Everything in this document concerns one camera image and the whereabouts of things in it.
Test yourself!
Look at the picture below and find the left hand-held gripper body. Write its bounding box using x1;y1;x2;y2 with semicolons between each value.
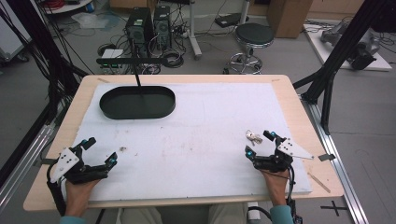
49;146;110;185

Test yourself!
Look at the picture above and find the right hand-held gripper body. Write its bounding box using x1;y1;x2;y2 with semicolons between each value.
252;137;315;173

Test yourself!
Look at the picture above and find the bunch of silver keys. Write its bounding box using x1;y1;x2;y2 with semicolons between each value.
245;129;264;147

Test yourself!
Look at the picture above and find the black oval tray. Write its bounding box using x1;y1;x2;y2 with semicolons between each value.
98;85;177;120

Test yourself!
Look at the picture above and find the person's right hand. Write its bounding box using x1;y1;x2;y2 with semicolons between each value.
260;169;290;207

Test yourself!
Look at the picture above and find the person's left hand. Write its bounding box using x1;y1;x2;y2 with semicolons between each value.
64;178;101;218

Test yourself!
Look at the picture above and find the light wooden table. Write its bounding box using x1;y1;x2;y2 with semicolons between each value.
22;74;345;213

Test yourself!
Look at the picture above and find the thin wooden stick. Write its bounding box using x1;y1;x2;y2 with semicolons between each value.
307;172;332;194

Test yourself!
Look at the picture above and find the white power adapter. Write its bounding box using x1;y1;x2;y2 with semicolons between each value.
247;202;262;222

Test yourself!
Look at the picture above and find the white foam mat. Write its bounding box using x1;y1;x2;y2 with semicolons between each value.
72;82;313;202

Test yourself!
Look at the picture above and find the person's left leg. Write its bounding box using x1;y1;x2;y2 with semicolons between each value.
120;206;164;224

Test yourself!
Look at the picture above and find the person's leg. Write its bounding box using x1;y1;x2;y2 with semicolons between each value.
120;206;164;224
207;203;250;224

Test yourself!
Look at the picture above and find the person's right leg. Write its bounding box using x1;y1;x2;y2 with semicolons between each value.
207;203;250;224

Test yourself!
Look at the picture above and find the white box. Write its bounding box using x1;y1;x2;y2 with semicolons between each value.
101;49;125;60

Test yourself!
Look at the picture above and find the white floor platform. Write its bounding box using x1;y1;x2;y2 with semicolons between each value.
303;22;393;72

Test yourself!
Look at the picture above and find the black round stool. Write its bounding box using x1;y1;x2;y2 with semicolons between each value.
228;22;276;76

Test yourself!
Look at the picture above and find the brown cardboard box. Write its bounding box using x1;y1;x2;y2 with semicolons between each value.
266;0;314;39

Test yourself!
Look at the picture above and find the grey robot part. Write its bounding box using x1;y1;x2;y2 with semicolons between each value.
320;21;349;45

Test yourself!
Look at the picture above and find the black flat device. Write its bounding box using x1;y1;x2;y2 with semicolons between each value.
214;12;250;28

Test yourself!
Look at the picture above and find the clear plastic sheet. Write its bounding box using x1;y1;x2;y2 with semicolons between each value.
71;12;120;31

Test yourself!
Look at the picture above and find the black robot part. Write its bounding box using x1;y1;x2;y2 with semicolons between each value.
347;29;381;71

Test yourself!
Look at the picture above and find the black computer tower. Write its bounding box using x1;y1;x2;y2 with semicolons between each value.
152;5;173;50
125;7;155;59

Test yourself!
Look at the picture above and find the white desk leg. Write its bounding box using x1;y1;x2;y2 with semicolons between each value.
186;0;204;61

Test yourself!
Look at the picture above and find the white panel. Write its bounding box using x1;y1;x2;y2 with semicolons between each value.
0;0;32;62

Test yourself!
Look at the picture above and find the white round table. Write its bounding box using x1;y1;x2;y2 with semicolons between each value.
43;0;94;15

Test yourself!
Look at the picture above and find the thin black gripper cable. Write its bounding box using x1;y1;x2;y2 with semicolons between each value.
287;165;304;224

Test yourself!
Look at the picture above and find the thick black gripper cable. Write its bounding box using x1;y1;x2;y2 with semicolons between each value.
46;161;68;217

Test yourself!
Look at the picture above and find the aluminium rail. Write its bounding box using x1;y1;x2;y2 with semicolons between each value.
0;124;56;216
300;94;370;224

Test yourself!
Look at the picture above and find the black camera stand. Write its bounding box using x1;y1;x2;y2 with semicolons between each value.
95;38;170;95

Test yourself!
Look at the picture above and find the black metal frame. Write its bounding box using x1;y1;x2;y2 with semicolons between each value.
292;0;396;135

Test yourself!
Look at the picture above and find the black cable coil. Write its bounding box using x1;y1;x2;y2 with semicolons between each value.
162;49;185;69

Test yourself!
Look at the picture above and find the black frame with cables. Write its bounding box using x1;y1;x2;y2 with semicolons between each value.
0;0;90;125

